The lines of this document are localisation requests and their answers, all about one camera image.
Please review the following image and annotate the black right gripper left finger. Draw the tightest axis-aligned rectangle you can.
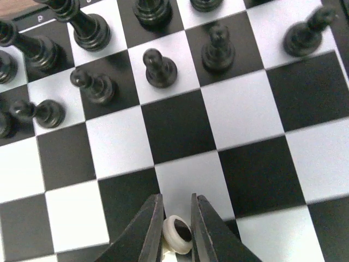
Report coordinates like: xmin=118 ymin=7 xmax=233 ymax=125
xmin=96 ymin=194 xmax=164 ymax=262

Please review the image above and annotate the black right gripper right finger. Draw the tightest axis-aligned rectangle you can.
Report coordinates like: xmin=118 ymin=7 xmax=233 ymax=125
xmin=191 ymin=193 xmax=261 ymax=261

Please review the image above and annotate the row of black chess pieces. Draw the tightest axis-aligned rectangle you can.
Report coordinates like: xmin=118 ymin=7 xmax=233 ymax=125
xmin=1 ymin=1 xmax=348 ymax=148

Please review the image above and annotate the white pawn lying left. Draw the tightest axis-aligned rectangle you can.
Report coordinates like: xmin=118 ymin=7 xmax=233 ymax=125
xmin=162 ymin=215 xmax=192 ymax=261

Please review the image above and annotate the black and silver chessboard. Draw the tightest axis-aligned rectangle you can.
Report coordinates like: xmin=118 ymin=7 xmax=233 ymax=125
xmin=1 ymin=0 xmax=348 ymax=261

